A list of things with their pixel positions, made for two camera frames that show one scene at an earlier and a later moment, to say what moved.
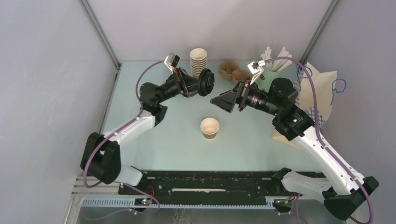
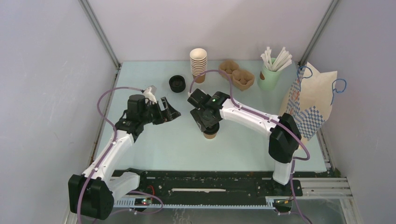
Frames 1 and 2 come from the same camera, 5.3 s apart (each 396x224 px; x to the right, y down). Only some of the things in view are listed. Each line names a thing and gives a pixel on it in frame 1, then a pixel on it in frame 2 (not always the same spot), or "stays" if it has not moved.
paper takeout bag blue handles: (323, 83) stays
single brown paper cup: (209, 127) stays
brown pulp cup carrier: (229, 70) stays
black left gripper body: (179, 85) to (153, 114)
